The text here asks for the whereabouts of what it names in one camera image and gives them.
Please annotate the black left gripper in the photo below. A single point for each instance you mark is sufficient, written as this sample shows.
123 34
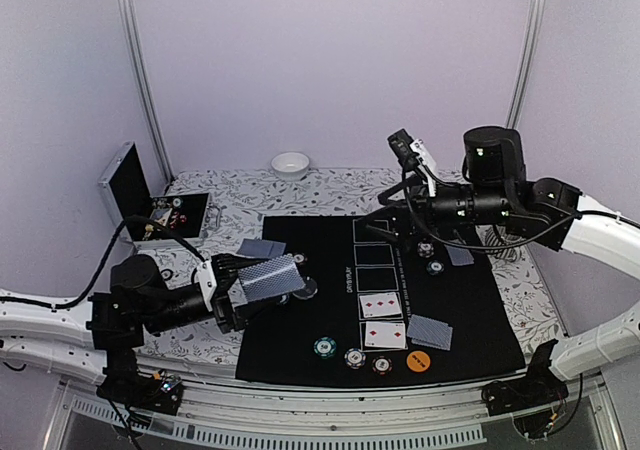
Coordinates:
227 267

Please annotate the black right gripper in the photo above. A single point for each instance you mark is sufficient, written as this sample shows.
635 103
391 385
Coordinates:
418 191

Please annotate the grey playing card deck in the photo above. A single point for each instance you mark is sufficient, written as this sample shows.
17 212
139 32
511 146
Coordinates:
271 278

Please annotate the green chips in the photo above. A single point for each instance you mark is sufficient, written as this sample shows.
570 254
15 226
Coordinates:
435 267
325 347

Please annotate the dealt playing card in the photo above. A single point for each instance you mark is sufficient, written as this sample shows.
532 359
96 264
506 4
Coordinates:
430 332
460 257
261 249

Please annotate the black dealer button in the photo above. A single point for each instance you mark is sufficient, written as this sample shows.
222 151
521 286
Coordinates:
308 291

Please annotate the face-up diamond card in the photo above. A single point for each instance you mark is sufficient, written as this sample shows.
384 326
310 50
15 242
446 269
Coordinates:
385 334
375 305

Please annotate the blue peach poker chip stack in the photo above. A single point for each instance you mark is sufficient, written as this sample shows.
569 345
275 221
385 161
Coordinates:
354 358

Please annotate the orange big blind button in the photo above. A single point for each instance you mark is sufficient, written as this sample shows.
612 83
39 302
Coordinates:
418 361

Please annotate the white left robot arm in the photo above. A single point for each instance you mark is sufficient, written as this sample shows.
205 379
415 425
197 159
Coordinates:
137 302

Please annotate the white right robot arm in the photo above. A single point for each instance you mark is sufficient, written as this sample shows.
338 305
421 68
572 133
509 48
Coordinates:
495 191

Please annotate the black poker play mat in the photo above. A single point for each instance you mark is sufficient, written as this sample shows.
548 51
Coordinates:
346 262

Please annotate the white ceramic bowl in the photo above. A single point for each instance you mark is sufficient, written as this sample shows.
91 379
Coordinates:
290 166

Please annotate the card box in case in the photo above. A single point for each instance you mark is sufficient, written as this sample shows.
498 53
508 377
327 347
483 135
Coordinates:
161 215

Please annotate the aluminium poker case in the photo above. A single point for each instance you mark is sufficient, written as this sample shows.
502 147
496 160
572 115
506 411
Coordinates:
126 193

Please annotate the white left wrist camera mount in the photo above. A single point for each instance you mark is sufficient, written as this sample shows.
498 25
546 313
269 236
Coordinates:
207 283

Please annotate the front aluminium rail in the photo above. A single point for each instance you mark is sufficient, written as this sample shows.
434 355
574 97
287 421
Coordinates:
219 413

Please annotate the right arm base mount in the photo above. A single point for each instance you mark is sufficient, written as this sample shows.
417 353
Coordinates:
535 402

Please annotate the right aluminium frame post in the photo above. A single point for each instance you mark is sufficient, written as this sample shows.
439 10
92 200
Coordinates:
531 36

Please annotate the aluminium frame post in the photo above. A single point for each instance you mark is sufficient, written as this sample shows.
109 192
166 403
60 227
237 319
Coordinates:
133 41
531 36

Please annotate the left aluminium frame post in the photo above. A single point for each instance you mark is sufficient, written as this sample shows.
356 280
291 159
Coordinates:
133 41

